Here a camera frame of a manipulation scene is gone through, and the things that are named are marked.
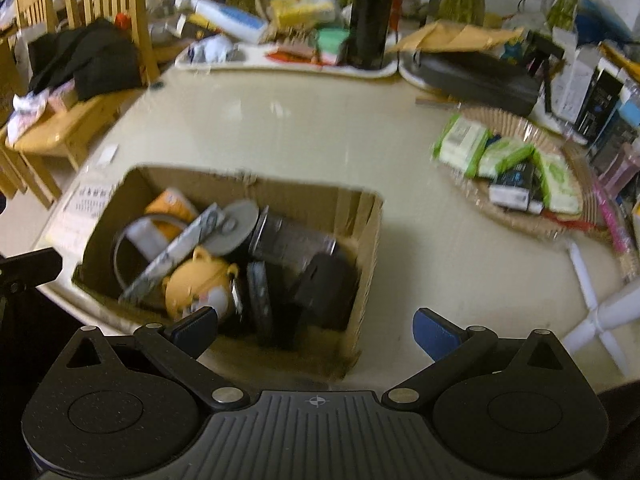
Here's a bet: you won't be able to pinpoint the small white card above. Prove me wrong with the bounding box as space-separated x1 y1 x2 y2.
96 144 118 167

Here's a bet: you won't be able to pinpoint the woven paper plate basket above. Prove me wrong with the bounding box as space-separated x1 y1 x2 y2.
442 106 603 240

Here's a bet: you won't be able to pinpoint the black cylindrical adapter block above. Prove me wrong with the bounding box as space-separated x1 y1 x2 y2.
293 252 359 332

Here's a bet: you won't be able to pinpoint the white jar orange label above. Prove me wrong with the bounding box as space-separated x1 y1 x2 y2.
125 188 198 261

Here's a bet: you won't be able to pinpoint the black rectangular block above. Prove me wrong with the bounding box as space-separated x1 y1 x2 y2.
246 261 297 350

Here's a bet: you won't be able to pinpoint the rolled white blue socks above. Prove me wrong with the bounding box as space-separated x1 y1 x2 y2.
188 35 234 63

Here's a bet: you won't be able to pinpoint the brown cardboard box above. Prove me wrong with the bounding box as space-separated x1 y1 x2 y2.
72 165 383 382

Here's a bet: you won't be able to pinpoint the shiba dog plush pouch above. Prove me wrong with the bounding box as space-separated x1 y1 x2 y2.
163 246 239 322

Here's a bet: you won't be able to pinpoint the large black tape roll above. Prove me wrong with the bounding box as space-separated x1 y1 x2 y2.
248 208 337 273

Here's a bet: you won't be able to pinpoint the brown paper envelope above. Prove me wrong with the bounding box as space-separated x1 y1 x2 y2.
386 21 524 53

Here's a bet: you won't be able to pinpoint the yellow box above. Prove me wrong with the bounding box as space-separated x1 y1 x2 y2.
269 0 336 29

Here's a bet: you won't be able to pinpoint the black white small box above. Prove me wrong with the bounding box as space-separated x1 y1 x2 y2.
488 159 544 214

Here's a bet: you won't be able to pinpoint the green white wipes pack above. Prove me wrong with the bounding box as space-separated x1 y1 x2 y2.
433 114 490 179

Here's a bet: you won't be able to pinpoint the dark grey zip case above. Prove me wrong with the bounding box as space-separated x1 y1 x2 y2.
408 52 540 117

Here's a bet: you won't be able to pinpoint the white printed paper label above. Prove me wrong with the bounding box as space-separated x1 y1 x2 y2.
44 179 117 257

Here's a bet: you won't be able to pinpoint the white serving tray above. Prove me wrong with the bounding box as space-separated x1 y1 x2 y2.
174 44 399 80

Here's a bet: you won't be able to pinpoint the green white sponge pack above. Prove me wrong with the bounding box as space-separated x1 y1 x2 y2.
316 27 349 65

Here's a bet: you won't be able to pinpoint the black thermos bottle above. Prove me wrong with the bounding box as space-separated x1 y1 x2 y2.
347 0 393 70

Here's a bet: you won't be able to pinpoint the wooden chair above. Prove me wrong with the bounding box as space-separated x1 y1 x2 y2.
1 0 160 209

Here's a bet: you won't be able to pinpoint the white blue lotion bottle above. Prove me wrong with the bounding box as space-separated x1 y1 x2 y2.
191 0 268 44

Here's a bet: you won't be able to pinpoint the black tape roll white core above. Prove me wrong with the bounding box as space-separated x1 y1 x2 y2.
201 200 260 257

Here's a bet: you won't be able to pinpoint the white black product box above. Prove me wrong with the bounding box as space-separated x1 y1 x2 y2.
551 46 600 122

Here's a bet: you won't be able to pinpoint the red packet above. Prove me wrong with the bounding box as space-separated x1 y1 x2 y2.
265 50 326 66

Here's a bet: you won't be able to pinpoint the marbled grey white stick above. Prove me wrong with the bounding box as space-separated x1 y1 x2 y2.
118 204 228 304

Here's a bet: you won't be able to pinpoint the black clothing pile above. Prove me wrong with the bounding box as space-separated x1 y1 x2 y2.
28 18 143 101

